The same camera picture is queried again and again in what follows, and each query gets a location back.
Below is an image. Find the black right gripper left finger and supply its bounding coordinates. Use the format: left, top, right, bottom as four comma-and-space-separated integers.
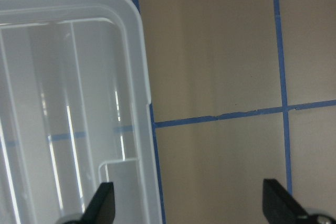
77, 182, 116, 224

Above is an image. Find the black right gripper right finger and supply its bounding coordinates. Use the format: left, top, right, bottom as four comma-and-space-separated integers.
262, 179, 309, 224

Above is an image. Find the translucent plastic box lid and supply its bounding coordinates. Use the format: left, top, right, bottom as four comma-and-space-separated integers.
1, 0, 162, 223

